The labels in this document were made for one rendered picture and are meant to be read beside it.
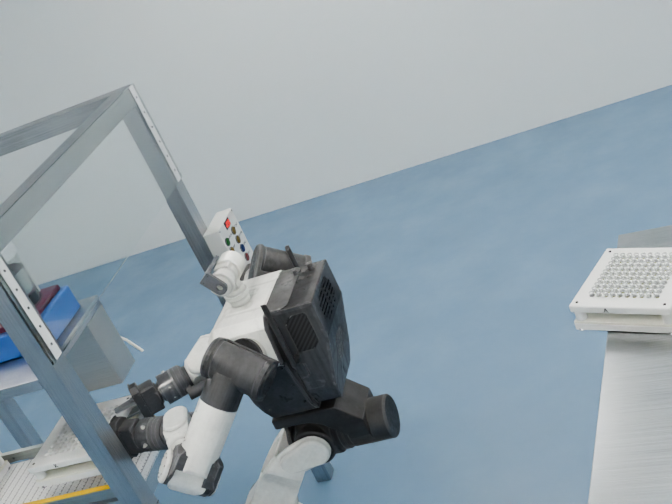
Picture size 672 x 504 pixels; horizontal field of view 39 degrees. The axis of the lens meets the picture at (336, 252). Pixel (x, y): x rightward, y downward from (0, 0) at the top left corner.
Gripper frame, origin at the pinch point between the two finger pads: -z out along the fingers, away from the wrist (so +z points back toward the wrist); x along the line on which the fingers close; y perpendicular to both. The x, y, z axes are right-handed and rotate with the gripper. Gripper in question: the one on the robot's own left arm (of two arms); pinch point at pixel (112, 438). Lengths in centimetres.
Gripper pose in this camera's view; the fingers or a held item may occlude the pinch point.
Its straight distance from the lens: 265.3
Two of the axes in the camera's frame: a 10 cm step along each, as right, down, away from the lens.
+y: 2.9, -5.3, 8.0
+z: 8.8, -1.7, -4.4
